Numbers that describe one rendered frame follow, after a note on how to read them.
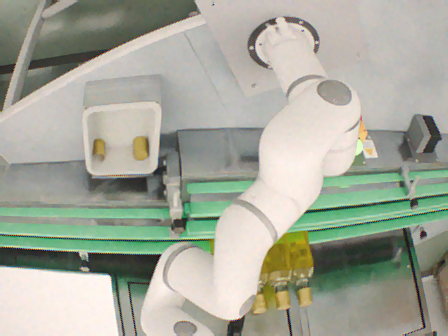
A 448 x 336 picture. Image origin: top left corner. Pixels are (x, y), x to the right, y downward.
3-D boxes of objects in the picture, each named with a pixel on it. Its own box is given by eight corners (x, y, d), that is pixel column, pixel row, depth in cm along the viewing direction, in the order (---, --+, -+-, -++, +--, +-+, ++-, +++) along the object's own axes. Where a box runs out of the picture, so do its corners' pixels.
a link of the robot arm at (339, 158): (286, 118, 94) (311, 191, 84) (284, 66, 83) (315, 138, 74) (333, 111, 94) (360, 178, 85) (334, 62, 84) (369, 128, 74)
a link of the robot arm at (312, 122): (231, 219, 81) (222, 151, 68) (323, 127, 90) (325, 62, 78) (279, 253, 77) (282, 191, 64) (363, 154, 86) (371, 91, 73)
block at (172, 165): (161, 178, 124) (163, 203, 120) (162, 152, 116) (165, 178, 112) (176, 177, 125) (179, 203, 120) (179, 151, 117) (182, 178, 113)
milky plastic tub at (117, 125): (88, 147, 120) (87, 176, 115) (85, 82, 102) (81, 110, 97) (155, 143, 123) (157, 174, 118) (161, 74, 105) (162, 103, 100)
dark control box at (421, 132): (406, 130, 133) (415, 153, 128) (414, 113, 126) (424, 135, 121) (424, 131, 134) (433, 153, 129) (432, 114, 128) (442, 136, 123)
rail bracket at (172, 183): (164, 208, 121) (170, 254, 114) (166, 162, 108) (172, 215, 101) (177, 207, 122) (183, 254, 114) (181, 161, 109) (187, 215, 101)
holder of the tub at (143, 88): (90, 158, 124) (90, 184, 120) (86, 81, 103) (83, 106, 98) (154, 156, 127) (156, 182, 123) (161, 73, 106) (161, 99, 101)
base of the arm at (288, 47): (240, 23, 93) (261, 71, 84) (298, 5, 91) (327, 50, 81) (267, 72, 105) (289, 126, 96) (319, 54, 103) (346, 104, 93)
